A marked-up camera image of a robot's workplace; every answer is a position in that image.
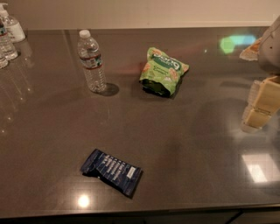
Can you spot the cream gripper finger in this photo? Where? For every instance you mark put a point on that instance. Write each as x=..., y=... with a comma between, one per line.
x=253, y=120
x=264, y=95

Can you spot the dark blue rxbar wrapper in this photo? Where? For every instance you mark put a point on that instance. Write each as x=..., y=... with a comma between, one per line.
x=122, y=176

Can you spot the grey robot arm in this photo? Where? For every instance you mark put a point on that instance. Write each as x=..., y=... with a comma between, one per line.
x=269, y=51

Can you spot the orange snack packet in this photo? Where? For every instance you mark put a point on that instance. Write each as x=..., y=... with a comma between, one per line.
x=251, y=52

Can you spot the green snack bag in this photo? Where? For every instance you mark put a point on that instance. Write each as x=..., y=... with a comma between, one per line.
x=162, y=73

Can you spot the clear plastic water bottle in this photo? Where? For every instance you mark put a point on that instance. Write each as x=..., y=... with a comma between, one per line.
x=91, y=61

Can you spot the white pump sanitizer bottle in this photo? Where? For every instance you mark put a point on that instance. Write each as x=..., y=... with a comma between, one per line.
x=12, y=26

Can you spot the water bottle at left edge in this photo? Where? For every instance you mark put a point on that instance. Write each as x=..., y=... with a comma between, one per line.
x=6, y=46

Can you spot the clear bottle at far left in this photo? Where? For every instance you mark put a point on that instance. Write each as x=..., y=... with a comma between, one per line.
x=3, y=60

